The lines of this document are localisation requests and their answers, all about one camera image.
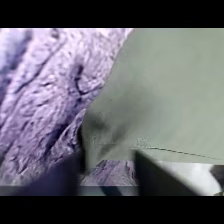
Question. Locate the green garment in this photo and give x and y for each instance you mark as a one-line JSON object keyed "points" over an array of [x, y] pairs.
{"points": [[160, 93]]}

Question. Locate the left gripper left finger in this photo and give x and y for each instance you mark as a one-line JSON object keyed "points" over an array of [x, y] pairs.
{"points": [[61, 178]]}

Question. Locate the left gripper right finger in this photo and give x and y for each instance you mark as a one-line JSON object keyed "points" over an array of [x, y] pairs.
{"points": [[156, 180]]}

